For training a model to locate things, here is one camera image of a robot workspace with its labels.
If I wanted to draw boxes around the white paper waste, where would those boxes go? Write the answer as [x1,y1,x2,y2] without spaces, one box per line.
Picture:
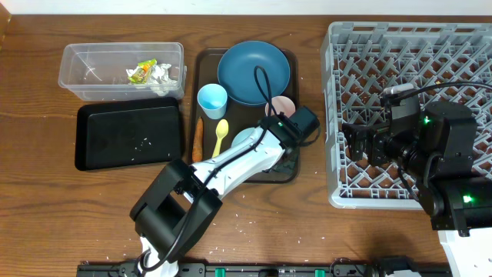
[132,63,178,96]

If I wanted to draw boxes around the grey dishwasher rack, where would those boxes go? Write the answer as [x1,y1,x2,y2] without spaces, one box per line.
[321,22,491,210]

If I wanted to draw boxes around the dark blue plate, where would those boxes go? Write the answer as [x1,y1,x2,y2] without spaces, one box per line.
[218,41,291,106]

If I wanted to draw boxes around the orange carrot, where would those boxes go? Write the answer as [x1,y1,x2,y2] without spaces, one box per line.
[191,117,204,163]

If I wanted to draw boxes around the black waste tray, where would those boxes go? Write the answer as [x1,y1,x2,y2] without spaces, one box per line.
[75,97,184,171]

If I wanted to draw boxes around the pink plastic cup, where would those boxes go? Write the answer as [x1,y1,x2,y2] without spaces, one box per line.
[271,95,296,117]

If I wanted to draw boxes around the yellow green snack wrapper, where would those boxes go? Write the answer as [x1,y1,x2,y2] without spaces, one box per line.
[127,58,157,85]

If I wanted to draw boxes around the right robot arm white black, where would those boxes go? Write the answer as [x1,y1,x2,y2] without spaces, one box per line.
[342,100,491,276]

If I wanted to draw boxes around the brown serving tray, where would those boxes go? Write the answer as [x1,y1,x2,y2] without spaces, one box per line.
[185,48,301,184]

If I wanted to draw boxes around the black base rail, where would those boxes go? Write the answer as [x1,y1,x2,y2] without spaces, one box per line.
[76,256,452,277]

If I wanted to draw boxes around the yellow plastic spoon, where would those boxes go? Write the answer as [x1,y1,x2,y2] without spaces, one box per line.
[212,119,229,158]

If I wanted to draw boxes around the clear plastic waste bin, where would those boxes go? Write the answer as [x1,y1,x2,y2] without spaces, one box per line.
[58,42,187,102]

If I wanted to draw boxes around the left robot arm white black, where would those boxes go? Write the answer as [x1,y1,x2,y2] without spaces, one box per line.
[130,115,319,276]

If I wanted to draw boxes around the light blue small bowl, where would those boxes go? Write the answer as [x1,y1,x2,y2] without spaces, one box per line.
[231,127,254,148]

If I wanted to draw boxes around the light blue plastic cup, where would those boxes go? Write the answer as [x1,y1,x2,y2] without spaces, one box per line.
[197,84,228,120]

